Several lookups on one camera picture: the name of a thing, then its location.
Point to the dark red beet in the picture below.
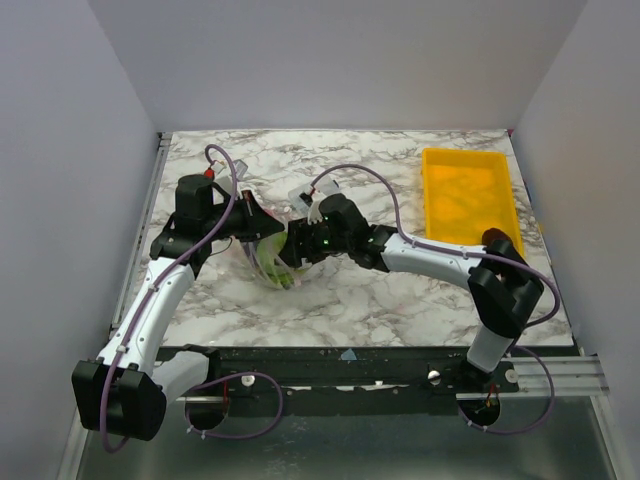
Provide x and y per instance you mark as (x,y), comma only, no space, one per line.
(494,234)

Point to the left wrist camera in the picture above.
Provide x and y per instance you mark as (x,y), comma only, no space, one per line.
(223,176)

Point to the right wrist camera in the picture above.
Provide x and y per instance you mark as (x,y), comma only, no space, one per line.
(306,200)

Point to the green cabbage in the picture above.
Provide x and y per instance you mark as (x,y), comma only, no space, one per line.
(271,266)

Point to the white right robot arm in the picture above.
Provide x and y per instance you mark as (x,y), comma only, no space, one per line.
(505,290)

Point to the clear zip top bag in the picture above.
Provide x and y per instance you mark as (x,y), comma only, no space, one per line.
(248,251)

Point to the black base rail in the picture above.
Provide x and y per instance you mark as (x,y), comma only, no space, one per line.
(332,381)

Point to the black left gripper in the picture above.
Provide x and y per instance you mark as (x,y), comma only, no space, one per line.
(258,221)

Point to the yellow plastic bin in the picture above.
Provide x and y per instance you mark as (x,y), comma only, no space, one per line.
(467,193)

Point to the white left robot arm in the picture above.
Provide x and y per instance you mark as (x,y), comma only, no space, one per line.
(124,391)

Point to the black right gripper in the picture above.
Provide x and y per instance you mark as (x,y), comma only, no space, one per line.
(295,245)

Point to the clear plastic screw box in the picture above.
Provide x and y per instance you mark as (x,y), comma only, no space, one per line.
(326,185)

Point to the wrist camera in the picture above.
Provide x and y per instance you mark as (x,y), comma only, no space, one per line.
(223,176)
(306,200)

